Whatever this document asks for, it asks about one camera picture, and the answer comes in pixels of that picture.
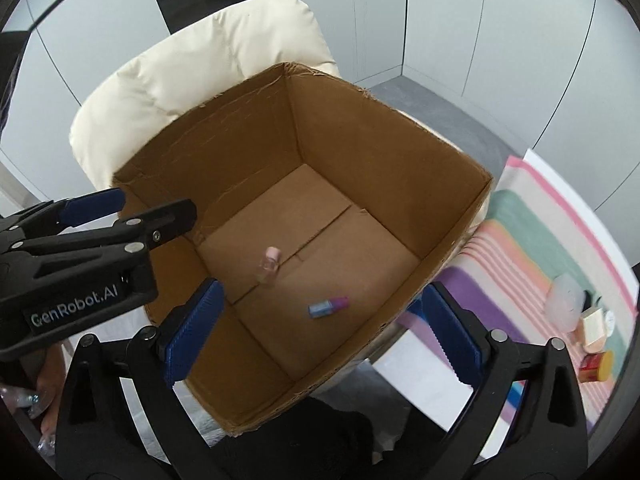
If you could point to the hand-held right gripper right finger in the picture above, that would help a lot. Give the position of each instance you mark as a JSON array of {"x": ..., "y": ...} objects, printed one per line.
[{"x": 456, "y": 332}]

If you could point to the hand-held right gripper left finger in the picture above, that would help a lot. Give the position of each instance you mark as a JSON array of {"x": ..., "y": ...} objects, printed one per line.
[{"x": 192, "y": 332}]

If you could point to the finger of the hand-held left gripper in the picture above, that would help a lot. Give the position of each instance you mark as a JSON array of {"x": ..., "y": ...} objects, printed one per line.
[
  {"x": 92, "y": 207},
  {"x": 160, "y": 222}
]

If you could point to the small pink capped bottle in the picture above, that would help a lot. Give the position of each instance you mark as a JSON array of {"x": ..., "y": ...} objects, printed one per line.
[{"x": 268, "y": 262}]

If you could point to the clear plastic container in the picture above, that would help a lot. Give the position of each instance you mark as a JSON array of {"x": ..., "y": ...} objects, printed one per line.
[{"x": 565, "y": 300}]

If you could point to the large cardboard box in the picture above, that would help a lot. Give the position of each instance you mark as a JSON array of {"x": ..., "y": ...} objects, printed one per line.
[{"x": 350, "y": 170}]

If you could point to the white table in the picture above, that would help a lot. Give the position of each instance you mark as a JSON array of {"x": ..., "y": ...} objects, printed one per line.
[{"x": 410, "y": 385}]

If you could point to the pastel striped blanket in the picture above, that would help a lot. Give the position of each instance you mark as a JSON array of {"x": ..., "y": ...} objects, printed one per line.
[{"x": 500, "y": 270}]

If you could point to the person's bare foot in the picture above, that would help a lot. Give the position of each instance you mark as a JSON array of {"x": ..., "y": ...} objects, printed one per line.
[{"x": 52, "y": 385}]

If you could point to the clear sandal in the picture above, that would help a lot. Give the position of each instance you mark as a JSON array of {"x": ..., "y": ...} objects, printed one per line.
[{"x": 25, "y": 402}]

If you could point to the small blue and pink bottle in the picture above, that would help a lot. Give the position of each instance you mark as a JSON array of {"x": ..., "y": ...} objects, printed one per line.
[{"x": 325, "y": 308}]

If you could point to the beige square box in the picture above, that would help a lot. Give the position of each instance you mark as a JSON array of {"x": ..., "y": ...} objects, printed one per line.
[{"x": 594, "y": 322}]

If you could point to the pale pink small box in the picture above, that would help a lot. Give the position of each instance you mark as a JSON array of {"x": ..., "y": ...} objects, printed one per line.
[{"x": 595, "y": 346}]

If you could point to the red jar with yellow lid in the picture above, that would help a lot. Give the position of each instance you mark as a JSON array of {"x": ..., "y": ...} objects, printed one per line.
[{"x": 595, "y": 366}]

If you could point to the white round compact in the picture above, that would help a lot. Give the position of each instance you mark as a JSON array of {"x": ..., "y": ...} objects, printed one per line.
[{"x": 612, "y": 322}]

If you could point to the white wardrobe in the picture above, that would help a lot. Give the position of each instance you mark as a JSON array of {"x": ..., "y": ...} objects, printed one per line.
[{"x": 500, "y": 35}]

